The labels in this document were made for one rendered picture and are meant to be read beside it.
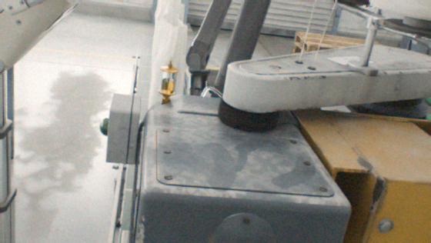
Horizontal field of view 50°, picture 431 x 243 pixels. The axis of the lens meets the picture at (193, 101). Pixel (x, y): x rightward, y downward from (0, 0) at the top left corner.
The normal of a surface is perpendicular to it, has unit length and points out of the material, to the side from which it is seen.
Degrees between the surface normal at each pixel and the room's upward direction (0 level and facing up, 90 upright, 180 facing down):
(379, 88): 90
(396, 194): 90
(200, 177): 0
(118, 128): 90
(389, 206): 90
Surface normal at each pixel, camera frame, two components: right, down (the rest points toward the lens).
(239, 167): 0.13, -0.93
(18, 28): 0.03, 0.35
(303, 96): 0.48, 0.36
